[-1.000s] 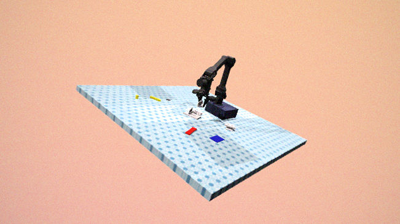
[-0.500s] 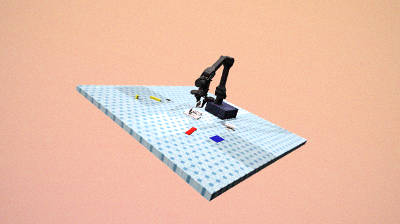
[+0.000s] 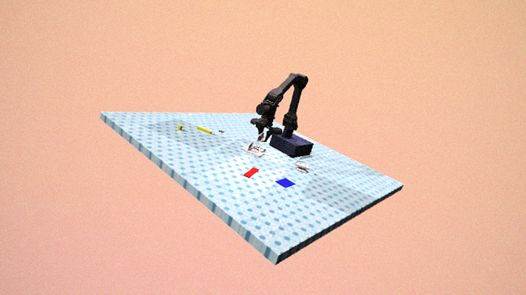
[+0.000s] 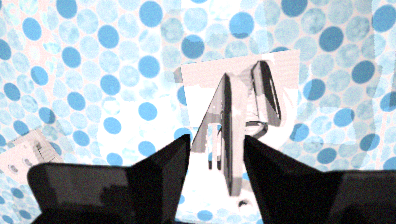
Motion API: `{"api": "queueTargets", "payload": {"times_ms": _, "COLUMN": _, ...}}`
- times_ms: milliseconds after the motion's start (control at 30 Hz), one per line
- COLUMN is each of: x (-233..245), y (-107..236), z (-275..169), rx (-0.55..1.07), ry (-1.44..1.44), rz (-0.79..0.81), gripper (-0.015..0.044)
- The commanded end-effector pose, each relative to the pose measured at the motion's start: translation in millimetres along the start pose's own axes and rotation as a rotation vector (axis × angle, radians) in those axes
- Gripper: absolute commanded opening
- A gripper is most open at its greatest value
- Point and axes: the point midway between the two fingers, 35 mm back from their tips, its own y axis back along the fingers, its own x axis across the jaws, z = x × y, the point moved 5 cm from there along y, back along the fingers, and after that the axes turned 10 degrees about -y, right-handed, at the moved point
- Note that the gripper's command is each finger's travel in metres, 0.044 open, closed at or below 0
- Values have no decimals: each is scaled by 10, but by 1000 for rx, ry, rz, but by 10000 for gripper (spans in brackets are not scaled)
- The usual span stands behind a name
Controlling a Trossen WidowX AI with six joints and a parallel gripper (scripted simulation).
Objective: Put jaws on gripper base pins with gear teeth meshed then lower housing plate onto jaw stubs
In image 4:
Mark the grey metal housing plate with two holes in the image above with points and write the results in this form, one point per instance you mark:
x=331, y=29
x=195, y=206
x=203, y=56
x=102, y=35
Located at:
x=19, y=156

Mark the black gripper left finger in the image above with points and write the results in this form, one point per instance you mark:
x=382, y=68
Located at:
x=146, y=192

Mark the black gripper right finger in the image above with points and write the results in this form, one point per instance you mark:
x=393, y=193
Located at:
x=288, y=191

